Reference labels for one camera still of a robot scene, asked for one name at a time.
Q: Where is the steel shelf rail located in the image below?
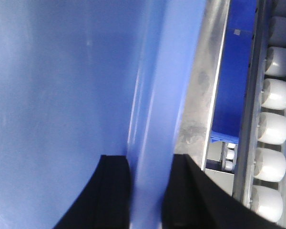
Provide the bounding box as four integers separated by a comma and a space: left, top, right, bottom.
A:
174, 0, 231, 170

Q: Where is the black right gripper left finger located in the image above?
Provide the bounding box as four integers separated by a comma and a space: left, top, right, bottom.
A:
55, 155, 130, 229

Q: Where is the blue plastic tray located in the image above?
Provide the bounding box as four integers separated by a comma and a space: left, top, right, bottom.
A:
0, 0, 207, 229

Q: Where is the blue bin lower centre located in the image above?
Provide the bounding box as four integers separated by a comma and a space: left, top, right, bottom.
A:
210, 0, 257, 144

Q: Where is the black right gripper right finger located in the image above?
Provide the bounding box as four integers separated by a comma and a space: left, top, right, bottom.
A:
162, 154, 280, 229

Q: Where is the white roller track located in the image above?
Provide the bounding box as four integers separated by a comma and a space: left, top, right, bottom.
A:
233, 0, 286, 226

